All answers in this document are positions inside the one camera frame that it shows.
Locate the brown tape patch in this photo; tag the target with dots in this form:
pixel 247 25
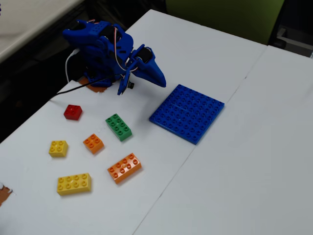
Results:
pixel 3 194

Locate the brown tape under robot base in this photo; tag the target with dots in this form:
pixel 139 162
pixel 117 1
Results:
pixel 96 88

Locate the grey metal frame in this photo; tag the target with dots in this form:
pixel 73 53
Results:
pixel 292 40

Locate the white background table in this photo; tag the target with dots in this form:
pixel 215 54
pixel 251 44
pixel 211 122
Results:
pixel 27 22

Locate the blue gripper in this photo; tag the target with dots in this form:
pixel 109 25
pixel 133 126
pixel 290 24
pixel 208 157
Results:
pixel 154 69

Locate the blue 8x8 baseplate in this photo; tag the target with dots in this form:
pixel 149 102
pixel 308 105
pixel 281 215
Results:
pixel 187 113

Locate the green partition panel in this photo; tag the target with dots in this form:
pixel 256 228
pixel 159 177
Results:
pixel 225 19

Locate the orange 2x4 block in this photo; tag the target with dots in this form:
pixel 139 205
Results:
pixel 124 168

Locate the yellow 2x4 block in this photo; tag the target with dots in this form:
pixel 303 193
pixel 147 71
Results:
pixel 74 184

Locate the green 2x4 block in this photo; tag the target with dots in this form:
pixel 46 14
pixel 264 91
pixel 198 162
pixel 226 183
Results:
pixel 119 127

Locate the yellow 2x2 block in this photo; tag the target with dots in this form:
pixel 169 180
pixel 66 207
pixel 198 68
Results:
pixel 58 148

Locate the orange 2x2 block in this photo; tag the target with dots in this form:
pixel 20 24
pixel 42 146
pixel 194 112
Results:
pixel 93 144

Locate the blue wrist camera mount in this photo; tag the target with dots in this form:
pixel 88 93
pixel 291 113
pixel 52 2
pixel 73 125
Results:
pixel 122 85

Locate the red 2x2 block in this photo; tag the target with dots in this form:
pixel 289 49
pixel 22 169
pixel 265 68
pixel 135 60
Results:
pixel 73 112

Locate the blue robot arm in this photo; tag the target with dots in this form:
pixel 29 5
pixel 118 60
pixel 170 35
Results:
pixel 96 49

